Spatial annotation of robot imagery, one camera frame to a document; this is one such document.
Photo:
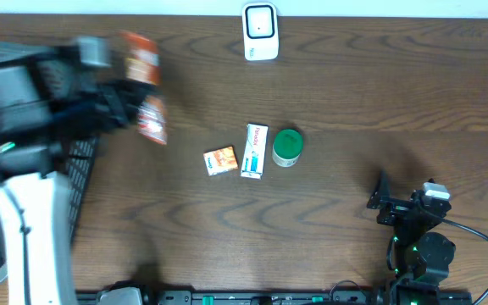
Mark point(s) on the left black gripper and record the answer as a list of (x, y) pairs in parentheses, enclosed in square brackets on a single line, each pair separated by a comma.
[(97, 109)]

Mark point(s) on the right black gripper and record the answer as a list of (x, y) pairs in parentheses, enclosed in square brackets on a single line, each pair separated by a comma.
[(381, 196)]

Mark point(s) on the red Top chocolate bar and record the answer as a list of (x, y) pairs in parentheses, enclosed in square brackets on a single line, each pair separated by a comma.
[(143, 68)]

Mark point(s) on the green lid jar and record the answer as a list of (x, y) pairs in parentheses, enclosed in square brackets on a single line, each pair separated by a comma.
[(287, 147)]

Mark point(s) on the orange small packet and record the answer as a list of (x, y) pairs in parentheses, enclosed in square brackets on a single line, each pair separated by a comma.
[(220, 161)]

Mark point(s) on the white Panadol box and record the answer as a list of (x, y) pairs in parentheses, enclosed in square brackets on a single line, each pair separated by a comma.
[(254, 154)]

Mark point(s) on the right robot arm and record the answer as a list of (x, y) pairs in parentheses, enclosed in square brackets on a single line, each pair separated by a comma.
[(418, 256)]

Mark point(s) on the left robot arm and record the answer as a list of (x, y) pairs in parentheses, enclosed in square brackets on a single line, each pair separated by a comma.
[(50, 97)]

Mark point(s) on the white barcode scanner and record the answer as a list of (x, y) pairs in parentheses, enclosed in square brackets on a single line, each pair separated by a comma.
[(260, 31)]

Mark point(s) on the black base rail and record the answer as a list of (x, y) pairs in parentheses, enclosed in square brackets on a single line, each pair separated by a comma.
[(256, 298)]

